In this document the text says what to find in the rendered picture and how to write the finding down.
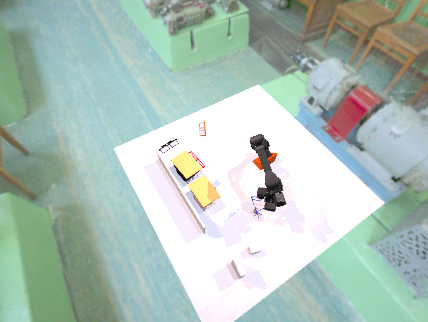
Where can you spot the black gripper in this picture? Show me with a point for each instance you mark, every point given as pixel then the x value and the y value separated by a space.
pixel 269 204

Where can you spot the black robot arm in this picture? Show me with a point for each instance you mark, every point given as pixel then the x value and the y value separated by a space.
pixel 274 183

